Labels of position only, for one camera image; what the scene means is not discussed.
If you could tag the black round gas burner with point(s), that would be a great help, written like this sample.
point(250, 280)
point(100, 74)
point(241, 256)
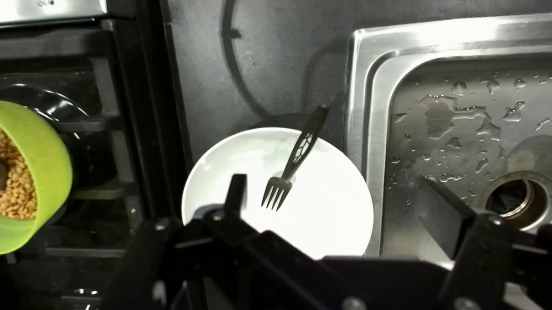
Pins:
point(62, 113)

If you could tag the white round plate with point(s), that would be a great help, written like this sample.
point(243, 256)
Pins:
point(333, 201)

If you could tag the stainless steel sink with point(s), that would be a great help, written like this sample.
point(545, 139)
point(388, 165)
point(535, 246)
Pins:
point(459, 115)

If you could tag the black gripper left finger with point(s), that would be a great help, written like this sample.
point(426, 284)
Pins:
point(172, 270)

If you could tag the metal sink drain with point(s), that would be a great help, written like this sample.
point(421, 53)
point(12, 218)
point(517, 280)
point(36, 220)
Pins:
point(514, 199)

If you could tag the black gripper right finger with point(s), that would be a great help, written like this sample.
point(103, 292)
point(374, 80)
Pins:
point(483, 260)

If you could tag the small green bowl with grains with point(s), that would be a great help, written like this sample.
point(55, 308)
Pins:
point(52, 167)

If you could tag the dark metal fork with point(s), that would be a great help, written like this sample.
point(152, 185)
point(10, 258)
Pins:
point(302, 148)

